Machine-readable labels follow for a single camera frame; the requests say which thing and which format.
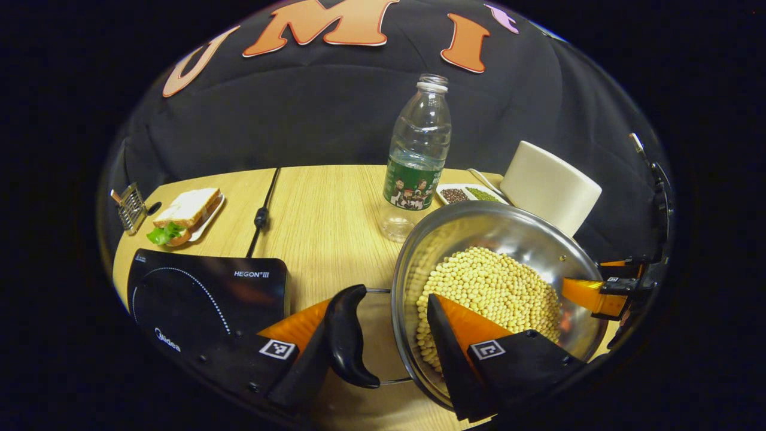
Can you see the clear plastic water bottle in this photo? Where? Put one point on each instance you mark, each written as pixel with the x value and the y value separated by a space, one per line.
pixel 416 155

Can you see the white sandwich plate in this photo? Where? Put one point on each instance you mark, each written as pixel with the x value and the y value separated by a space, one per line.
pixel 212 218

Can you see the white toaster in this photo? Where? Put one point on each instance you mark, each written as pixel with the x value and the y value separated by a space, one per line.
pixel 550 185

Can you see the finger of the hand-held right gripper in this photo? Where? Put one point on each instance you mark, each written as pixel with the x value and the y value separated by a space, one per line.
pixel 586 293
pixel 622 266

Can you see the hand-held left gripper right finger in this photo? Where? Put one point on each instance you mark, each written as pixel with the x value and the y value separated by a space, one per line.
pixel 446 359

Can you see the black induction cooktop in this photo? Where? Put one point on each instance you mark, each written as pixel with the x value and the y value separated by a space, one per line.
pixel 197 299

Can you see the white divided bean dish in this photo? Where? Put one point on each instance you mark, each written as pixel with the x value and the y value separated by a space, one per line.
pixel 464 194

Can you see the sandwich with lettuce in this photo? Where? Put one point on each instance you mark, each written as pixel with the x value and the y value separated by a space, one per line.
pixel 188 209

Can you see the pile of yellow soybeans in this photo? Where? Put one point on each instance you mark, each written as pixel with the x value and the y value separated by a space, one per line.
pixel 497 287

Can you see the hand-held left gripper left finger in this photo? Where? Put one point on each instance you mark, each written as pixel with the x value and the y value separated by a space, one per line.
pixel 305 377

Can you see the white spoon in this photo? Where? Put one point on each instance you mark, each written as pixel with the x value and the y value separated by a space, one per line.
pixel 483 179

